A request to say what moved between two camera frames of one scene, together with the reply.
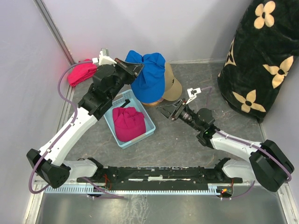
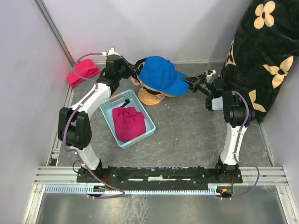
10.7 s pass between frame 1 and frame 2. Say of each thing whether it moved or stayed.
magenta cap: stayed
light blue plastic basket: stayed
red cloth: stayed
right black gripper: moved
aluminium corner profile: stayed
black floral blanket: stayed
